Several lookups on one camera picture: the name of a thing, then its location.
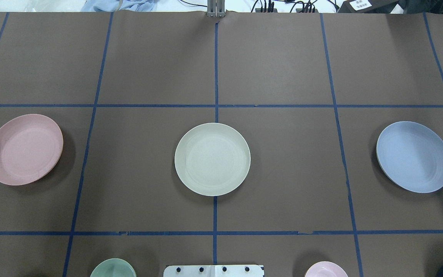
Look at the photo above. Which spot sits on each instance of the blue plate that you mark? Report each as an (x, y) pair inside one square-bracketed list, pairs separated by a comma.
[(411, 156)]

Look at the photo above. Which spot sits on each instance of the pink plate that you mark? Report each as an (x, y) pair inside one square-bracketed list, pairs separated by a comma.
[(30, 147)]

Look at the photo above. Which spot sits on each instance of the cream plate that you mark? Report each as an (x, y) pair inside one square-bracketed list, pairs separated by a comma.
[(212, 159)]

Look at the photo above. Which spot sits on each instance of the pink bowl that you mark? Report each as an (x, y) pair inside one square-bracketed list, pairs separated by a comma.
[(325, 269)]

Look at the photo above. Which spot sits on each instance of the green bowl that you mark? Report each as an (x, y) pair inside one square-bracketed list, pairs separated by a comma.
[(114, 267)]

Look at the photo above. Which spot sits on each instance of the black power strip box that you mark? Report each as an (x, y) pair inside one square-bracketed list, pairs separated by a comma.
[(368, 6)]

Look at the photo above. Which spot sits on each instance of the blue cloth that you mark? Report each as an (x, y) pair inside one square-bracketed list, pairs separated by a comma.
[(116, 5)]

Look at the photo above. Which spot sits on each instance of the aluminium frame post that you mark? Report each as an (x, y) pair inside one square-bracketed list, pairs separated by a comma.
[(216, 8)]

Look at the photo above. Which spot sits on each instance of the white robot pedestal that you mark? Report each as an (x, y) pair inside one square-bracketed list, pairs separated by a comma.
[(242, 270)]

